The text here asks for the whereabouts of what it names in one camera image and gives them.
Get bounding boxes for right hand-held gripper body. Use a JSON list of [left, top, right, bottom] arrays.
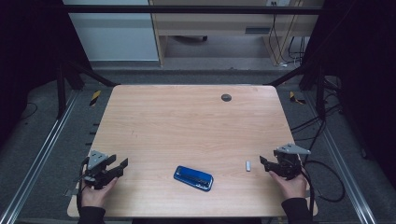
[[273, 142, 312, 181]]

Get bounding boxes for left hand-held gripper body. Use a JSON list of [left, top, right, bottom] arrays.
[[82, 149, 121, 190]]

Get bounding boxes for person's right hand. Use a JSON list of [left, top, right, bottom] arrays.
[[268, 170, 309, 201]]

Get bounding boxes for yellow-black tool right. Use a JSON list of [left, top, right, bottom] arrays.
[[289, 91, 307, 106]]

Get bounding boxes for black curtain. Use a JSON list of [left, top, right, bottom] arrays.
[[0, 0, 92, 148], [303, 0, 396, 183]]

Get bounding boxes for white cabinet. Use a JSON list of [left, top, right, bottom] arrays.
[[62, 0, 160, 63]]

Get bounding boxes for light wooden desk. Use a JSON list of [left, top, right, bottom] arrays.
[[148, 0, 325, 67]]

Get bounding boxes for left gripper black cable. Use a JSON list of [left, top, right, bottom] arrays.
[[76, 157, 91, 213]]

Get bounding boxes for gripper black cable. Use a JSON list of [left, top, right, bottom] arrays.
[[76, 157, 91, 213], [298, 167, 316, 218]]

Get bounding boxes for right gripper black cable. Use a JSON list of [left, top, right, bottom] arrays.
[[298, 167, 316, 218]]

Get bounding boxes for bundle of black floor cables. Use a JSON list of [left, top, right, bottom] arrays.
[[290, 77, 344, 166]]

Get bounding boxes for aluminium floor rail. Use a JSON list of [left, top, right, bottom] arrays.
[[0, 90, 80, 224], [303, 91, 378, 224]]

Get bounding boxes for black floor cable loop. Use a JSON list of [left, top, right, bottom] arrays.
[[303, 160, 347, 203]]

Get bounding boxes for yellow-handled tool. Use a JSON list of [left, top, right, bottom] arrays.
[[89, 90, 103, 107]]

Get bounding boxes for black frame strut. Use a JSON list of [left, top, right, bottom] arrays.
[[56, 60, 121, 119], [263, 63, 327, 121]]

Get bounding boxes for thin black floor cable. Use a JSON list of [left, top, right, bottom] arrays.
[[18, 102, 39, 121]]

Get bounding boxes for hanging cables under desk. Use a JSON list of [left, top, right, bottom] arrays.
[[267, 1, 308, 68]]

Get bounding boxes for black horizontal frame bar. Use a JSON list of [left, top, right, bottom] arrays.
[[62, 4, 325, 16]]

